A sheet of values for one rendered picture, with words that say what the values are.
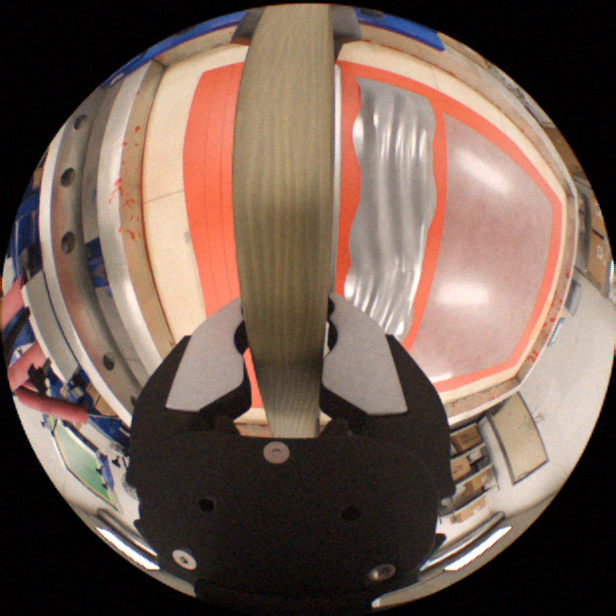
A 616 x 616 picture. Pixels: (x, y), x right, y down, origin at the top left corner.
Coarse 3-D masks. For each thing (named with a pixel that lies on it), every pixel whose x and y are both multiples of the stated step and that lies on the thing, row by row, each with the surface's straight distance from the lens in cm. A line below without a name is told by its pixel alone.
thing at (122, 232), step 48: (192, 48) 27; (432, 48) 26; (144, 96) 25; (144, 144) 23; (576, 192) 65; (144, 240) 22; (576, 240) 61; (144, 288) 21; (144, 336) 23; (240, 432) 36
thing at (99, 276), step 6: (90, 258) 49; (96, 258) 43; (102, 258) 37; (90, 264) 39; (96, 264) 37; (102, 264) 36; (90, 270) 40; (96, 270) 38; (102, 270) 36; (96, 276) 38; (102, 276) 37; (96, 282) 39; (102, 282) 37; (108, 282) 36
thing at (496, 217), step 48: (432, 96) 24; (192, 144) 19; (432, 144) 21; (480, 144) 26; (192, 192) 18; (480, 192) 24; (528, 192) 35; (192, 240) 19; (432, 240) 20; (480, 240) 25; (528, 240) 35
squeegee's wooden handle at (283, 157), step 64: (256, 64) 8; (320, 64) 8; (256, 128) 6; (320, 128) 6; (256, 192) 6; (320, 192) 6; (256, 256) 6; (320, 256) 6; (256, 320) 7; (320, 320) 7
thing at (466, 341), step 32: (224, 288) 19; (448, 288) 23; (480, 288) 27; (512, 288) 34; (416, 320) 23; (448, 320) 26; (480, 320) 31; (512, 320) 40; (416, 352) 27; (448, 352) 30; (480, 352) 37; (512, 352) 50; (256, 384) 27; (448, 384) 38
